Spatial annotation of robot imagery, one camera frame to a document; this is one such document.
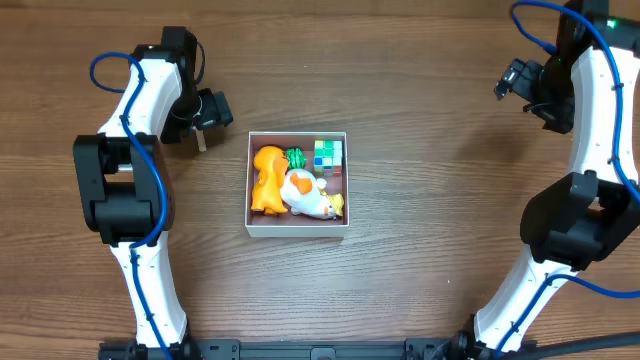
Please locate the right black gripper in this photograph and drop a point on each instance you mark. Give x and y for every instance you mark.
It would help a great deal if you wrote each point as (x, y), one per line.
(516, 77)

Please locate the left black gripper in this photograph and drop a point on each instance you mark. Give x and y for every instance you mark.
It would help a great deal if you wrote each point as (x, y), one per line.
(214, 113)

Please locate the wooden pig rattle drum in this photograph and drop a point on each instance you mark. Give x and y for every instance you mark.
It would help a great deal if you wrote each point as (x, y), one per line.
(201, 142)

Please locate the orange dinosaur toy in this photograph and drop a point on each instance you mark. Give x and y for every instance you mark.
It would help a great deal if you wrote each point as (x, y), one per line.
(271, 164)

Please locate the white plush duck toy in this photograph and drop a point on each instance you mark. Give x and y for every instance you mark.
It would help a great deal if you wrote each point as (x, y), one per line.
(306, 195)

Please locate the colourful puzzle cube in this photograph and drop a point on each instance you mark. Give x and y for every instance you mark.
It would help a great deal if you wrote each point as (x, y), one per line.
(328, 158)

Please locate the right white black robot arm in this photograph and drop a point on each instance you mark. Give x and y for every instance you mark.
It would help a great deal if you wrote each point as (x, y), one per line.
(586, 89)

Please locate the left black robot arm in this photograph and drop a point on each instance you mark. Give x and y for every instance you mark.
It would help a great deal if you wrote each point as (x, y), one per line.
(125, 190)

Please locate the white box pink interior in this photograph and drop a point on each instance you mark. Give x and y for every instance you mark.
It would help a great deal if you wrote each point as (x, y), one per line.
(287, 225)

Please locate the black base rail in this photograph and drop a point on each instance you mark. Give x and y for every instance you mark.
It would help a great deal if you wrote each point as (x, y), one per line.
(231, 349)

